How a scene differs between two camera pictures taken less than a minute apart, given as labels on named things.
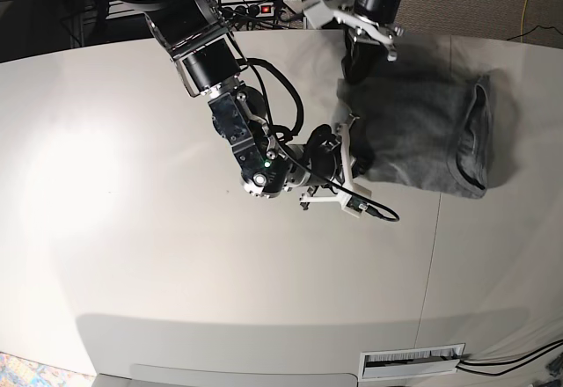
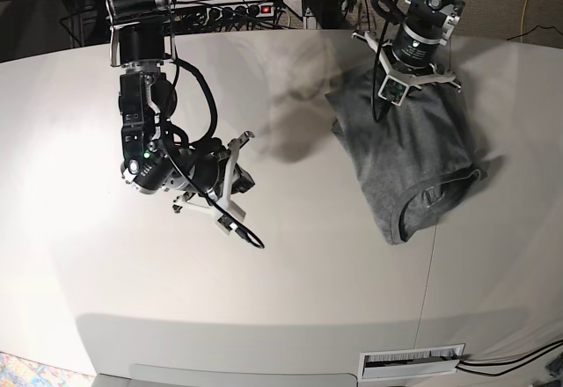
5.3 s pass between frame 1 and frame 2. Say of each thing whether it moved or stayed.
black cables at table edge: stayed
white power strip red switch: stayed
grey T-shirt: moved
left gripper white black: moved
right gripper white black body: moved
